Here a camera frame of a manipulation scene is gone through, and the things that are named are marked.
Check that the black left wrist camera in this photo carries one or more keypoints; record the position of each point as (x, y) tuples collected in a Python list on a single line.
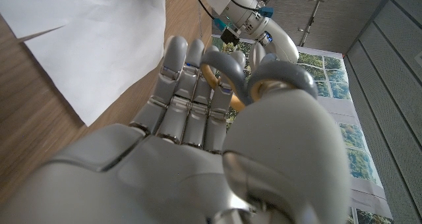
[(230, 37)]

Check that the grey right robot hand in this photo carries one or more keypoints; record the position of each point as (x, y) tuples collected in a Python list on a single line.
[(148, 184)]

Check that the large white paper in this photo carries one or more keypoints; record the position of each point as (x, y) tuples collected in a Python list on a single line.
[(99, 36)]

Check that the dark wooden door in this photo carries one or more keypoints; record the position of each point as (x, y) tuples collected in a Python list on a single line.
[(329, 13)]

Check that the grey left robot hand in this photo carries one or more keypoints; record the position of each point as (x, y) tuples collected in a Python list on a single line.
[(280, 39)]

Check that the thin metal wall rail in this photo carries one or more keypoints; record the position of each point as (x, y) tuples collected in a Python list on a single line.
[(313, 13)]

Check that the printed window backdrop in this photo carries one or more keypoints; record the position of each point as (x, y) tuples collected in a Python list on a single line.
[(356, 145)]

